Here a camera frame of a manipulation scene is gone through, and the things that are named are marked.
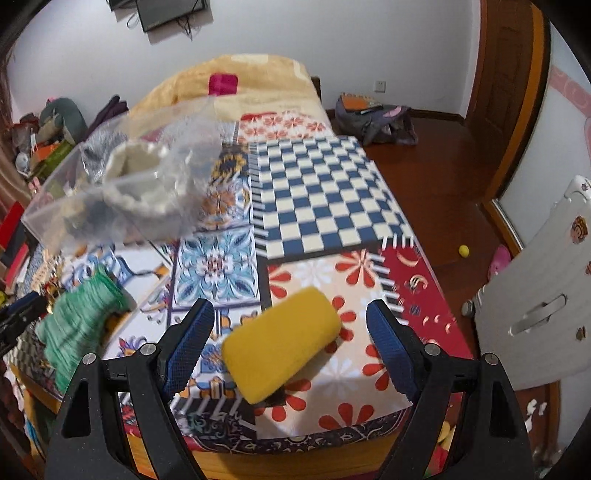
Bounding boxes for grey speckled socks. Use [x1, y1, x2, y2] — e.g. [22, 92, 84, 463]
[81, 131, 127, 184]

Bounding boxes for large wall television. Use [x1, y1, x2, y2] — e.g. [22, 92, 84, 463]
[107, 0, 136, 11]

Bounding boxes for yellow sponge block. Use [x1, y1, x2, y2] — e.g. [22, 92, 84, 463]
[221, 287, 342, 405]

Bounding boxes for green knitted cloth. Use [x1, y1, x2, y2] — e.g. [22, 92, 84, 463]
[35, 265, 129, 394]

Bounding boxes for beige fleece blanket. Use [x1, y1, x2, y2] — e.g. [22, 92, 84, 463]
[130, 54, 329, 125]

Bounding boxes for yellow ball on floor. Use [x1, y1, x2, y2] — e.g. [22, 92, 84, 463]
[458, 245, 470, 258]

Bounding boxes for grey plush toy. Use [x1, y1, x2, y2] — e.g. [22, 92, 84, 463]
[36, 97, 87, 146]

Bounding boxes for clear plastic storage box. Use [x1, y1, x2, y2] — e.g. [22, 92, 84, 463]
[22, 97, 238, 253]

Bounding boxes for white drawstring cloth bag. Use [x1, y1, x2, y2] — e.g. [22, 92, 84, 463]
[101, 140, 189, 218]

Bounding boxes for small wall monitor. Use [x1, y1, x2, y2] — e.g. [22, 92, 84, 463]
[135, 0, 207, 32]

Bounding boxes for brown wooden door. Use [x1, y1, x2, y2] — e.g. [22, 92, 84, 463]
[466, 1, 550, 203]

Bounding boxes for dark purple jacket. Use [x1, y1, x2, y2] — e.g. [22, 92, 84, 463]
[85, 95, 128, 138]

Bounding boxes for wall power socket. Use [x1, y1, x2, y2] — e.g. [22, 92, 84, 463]
[374, 81, 387, 93]

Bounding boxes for patchwork patterned bed sheet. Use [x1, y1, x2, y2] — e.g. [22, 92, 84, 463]
[27, 119, 471, 454]

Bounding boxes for purple backpack on floor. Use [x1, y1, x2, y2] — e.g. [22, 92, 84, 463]
[334, 93, 418, 146]

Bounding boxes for green cardboard box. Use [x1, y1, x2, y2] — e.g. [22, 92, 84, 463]
[29, 140, 73, 183]

